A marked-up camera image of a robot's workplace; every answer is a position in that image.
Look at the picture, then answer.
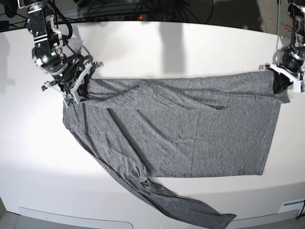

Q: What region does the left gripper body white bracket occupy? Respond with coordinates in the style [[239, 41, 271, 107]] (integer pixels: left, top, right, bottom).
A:
[[259, 63, 304, 83]]

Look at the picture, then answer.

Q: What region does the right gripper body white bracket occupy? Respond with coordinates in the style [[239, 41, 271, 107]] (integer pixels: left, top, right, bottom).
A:
[[41, 62, 103, 97]]

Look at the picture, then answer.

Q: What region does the grey long-sleeve T-shirt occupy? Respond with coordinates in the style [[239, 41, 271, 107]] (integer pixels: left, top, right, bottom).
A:
[[63, 71, 289, 229]]

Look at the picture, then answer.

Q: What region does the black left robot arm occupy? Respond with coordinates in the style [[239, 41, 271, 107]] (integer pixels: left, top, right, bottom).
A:
[[259, 0, 305, 94]]

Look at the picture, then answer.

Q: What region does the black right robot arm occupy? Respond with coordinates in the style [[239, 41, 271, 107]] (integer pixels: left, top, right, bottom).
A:
[[17, 0, 103, 107]]

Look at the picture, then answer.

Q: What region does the black power strip red light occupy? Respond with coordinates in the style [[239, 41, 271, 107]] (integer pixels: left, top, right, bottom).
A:
[[94, 14, 147, 22]]

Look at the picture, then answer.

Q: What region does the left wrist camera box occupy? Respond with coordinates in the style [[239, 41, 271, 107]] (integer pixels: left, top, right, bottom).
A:
[[293, 80, 305, 93]]

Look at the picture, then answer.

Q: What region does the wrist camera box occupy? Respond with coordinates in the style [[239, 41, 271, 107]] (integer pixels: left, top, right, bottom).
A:
[[293, 80, 305, 93], [63, 94, 79, 108]]

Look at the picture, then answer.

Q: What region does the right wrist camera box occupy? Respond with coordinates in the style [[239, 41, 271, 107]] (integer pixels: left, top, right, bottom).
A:
[[63, 94, 79, 108]]

